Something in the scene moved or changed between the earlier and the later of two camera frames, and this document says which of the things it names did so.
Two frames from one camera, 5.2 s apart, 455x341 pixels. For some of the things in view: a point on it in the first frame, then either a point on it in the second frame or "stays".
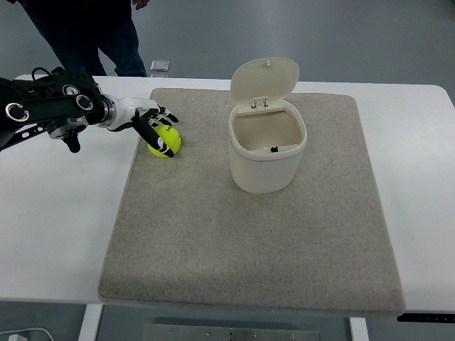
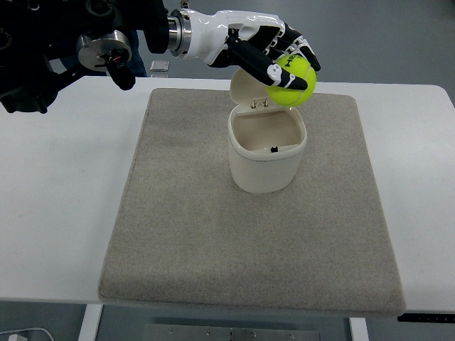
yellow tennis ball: [170, 136] → [299, 67]
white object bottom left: [29, 329] stays
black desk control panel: [431, 317] stays
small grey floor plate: [159, 65] stays
